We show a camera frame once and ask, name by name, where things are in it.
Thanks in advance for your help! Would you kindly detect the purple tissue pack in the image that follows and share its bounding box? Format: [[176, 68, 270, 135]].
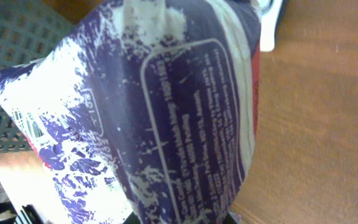
[[0, 0, 261, 223]]

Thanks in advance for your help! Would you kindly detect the white barcode scanner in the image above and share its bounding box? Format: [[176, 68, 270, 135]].
[[257, 0, 283, 52]]

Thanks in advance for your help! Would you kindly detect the grey plastic mesh basket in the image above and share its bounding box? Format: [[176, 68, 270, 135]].
[[0, 0, 73, 153]]

